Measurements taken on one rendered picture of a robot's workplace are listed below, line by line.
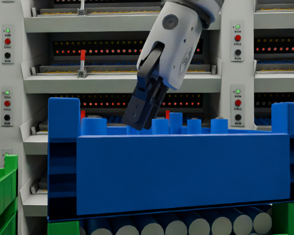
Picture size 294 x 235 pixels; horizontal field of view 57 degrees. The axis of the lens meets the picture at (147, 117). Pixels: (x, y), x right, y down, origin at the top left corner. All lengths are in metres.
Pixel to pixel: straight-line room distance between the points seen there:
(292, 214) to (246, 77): 0.65
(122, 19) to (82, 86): 0.24
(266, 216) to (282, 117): 0.08
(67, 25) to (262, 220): 0.80
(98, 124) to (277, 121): 0.15
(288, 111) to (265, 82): 0.65
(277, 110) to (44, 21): 0.80
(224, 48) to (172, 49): 0.53
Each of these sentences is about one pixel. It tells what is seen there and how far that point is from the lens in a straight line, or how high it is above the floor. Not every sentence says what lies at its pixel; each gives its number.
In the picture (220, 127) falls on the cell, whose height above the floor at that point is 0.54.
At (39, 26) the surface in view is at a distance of 0.95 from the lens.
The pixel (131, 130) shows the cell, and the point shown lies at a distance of 0.39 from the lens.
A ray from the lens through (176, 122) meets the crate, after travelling 0.49.
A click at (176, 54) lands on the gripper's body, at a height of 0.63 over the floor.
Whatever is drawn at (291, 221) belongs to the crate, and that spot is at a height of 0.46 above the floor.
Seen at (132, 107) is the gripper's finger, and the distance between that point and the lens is 0.37.
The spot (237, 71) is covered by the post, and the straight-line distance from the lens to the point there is 0.86.
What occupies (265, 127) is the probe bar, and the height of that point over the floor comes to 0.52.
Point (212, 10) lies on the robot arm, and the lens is 0.39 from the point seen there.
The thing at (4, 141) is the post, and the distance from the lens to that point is 0.95.
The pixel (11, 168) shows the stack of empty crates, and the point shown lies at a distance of 0.57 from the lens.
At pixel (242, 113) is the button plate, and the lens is 0.85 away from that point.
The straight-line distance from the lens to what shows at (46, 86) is 0.90.
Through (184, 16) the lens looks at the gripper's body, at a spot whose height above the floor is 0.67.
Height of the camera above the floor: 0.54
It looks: 1 degrees up
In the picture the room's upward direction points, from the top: straight up
